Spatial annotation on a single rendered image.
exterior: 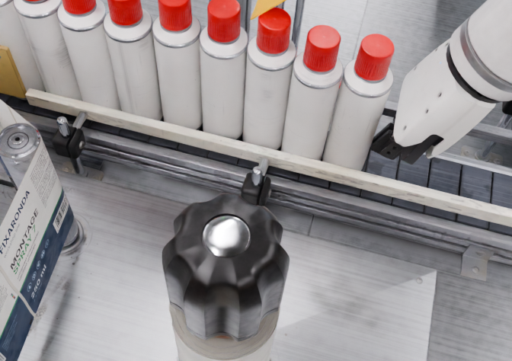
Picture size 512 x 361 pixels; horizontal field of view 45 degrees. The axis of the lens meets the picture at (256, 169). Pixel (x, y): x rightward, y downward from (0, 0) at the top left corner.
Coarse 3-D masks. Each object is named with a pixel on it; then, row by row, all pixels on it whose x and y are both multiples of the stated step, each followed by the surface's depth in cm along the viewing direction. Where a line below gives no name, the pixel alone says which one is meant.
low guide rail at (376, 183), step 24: (48, 96) 76; (96, 120) 76; (120, 120) 75; (144, 120) 74; (192, 144) 75; (216, 144) 73; (240, 144) 73; (288, 168) 74; (312, 168) 72; (336, 168) 72; (384, 192) 72; (408, 192) 71; (432, 192) 71; (480, 216) 71; (504, 216) 70
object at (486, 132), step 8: (392, 104) 72; (384, 112) 72; (392, 112) 72; (472, 128) 70; (480, 128) 70; (488, 128) 70; (496, 128) 70; (480, 136) 71; (488, 136) 71; (496, 136) 70; (504, 136) 70; (504, 144) 71
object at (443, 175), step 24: (0, 96) 80; (72, 120) 78; (168, 144) 77; (384, 168) 77; (408, 168) 77; (432, 168) 77; (456, 168) 77; (480, 168) 77; (360, 192) 75; (456, 192) 75; (480, 192) 75; (504, 192) 76; (456, 216) 74
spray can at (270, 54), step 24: (264, 24) 60; (288, 24) 61; (264, 48) 62; (288, 48) 64; (264, 72) 64; (288, 72) 65; (264, 96) 67; (288, 96) 69; (264, 120) 71; (264, 144) 75
